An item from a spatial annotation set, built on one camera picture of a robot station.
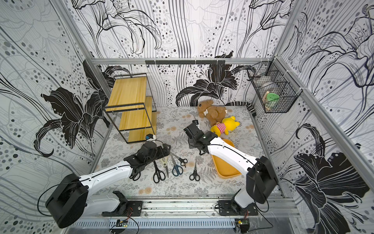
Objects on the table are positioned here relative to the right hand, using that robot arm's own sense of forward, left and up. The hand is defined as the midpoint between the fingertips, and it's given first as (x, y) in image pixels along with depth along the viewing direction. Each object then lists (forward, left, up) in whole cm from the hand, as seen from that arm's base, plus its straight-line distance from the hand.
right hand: (196, 138), depth 85 cm
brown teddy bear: (+22, -12, -3) cm, 26 cm away
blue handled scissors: (-14, +12, -13) cm, 22 cm away
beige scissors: (-8, +20, -13) cm, 25 cm away
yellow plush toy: (+16, -22, -7) cm, 28 cm away
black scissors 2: (-18, +1, -13) cm, 22 cm away
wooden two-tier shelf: (+7, +34, +20) cm, 40 cm away
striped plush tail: (+40, -45, -13) cm, 61 cm away
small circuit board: (-40, +38, -15) cm, 57 cm away
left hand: (-5, +18, -6) cm, 19 cm away
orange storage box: (-13, -17, -13) cm, 25 cm away
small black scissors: (-8, +8, -13) cm, 18 cm away
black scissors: (-17, +22, -12) cm, 31 cm away
